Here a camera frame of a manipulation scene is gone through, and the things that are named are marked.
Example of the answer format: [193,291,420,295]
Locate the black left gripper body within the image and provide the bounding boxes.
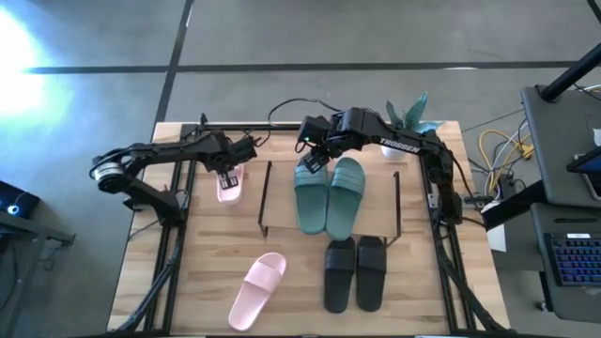
[202,133,239,173]

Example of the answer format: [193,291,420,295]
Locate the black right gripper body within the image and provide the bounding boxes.
[312,116,351,159]

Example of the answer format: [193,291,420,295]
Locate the pink foam slide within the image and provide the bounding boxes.
[227,252,288,332]
[215,162,246,205]

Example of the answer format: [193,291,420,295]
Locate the green foam slide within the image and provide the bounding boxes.
[294,159,330,236]
[326,157,367,242]

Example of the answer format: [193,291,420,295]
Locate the wooden shelf with black frame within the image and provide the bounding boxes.
[256,160,404,249]

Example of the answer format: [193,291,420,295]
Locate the black foam slide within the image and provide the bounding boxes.
[355,235,388,313]
[323,237,358,315]

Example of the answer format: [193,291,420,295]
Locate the green leafy plant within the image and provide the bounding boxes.
[385,91,445,136]

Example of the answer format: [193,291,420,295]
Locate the black device with blue light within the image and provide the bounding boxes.
[0,180,41,220]

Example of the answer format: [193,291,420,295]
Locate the grey desk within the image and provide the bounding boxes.
[530,201,601,325]
[519,84,601,210]

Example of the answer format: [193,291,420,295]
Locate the black pole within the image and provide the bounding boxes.
[539,41,601,103]

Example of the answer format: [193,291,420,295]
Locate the black tablet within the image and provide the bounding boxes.
[565,145,601,201]

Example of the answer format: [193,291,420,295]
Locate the backlit black keyboard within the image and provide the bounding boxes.
[544,232,601,287]

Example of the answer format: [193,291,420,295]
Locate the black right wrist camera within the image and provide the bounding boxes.
[298,115,331,145]

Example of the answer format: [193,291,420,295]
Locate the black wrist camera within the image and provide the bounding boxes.
[232,137,259,163]
[298,115,331,145]

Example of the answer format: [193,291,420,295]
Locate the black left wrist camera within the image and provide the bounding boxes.
[232,137,259,163]

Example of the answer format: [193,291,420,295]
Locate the black aluminium table frame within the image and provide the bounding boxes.
[110,120,514,337]

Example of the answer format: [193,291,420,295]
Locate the yellow cable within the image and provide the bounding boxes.
[477,129,535,192]

